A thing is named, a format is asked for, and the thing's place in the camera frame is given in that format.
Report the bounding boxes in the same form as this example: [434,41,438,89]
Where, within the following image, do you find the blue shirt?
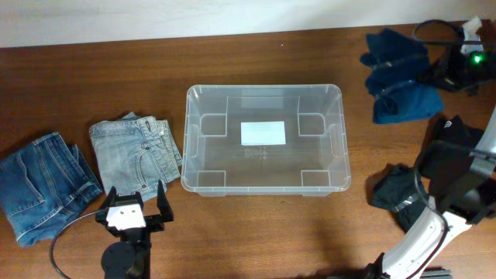
[360,29,444,125]

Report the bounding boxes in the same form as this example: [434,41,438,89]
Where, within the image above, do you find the dark grey garment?
[370,164,429,232]

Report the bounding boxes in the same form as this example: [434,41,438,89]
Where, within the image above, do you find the dark blue folded jeans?
[1,133,102,247]

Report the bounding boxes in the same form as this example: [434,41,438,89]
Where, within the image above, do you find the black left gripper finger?
[157,181,174,222]
[99,186,116,211]

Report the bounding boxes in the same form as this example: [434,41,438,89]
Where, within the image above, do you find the light blue folded jeans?
[89,112,182,201]

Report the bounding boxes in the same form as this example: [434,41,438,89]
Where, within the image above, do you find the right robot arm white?
[181,84,495,278]

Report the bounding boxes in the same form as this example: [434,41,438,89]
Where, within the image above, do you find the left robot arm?
[95,185,174,279]

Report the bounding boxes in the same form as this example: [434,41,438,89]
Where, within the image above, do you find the black shirt with logo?
[419,115,484,196]

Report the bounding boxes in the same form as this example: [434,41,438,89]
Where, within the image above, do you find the clear plastic storage container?
[181,84,351,197]

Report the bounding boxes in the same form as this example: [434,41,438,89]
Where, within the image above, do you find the white label in container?
[241,121,286,146]

